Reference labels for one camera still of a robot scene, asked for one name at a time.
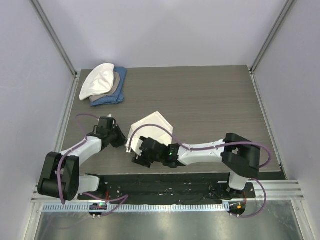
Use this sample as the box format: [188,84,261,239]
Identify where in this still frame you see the white cloth napkin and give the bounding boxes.
[125,111,174,155]

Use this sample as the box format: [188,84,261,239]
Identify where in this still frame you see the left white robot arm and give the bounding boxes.
[37,115,126,204]

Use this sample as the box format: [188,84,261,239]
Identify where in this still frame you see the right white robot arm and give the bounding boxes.
[132,133,261,198]

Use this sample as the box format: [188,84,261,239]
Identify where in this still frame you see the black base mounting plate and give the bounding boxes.
[91,173,256,206]

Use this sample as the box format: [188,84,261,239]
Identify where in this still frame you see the blue checkered cloth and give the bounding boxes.
[90,66,128,107]

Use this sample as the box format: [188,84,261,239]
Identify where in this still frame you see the white folded cloth on pile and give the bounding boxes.
[79,63,115,101]

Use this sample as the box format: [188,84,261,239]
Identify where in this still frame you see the grey cloth in pile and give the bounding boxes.
[89,71,121,102]

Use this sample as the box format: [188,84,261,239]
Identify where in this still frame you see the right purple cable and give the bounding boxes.
[128,123,274,218]

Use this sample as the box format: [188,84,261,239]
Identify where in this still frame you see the purple cable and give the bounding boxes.
[57,113,130,217]
[128,123,274,218]

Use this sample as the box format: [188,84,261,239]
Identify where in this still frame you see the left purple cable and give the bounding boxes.
[57,113,130,217]

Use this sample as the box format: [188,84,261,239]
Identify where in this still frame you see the white slotted cable duct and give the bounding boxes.
[42,202,230,213]

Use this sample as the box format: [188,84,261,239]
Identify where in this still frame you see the left aluminium frame post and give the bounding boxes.
[28,0,78,76]

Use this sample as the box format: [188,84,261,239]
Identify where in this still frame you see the aluminium frame post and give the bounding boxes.
[28,0,78,76]
[251,0,297,72]

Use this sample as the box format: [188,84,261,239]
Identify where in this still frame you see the right aluminium frame post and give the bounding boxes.
[251,0,297,72]

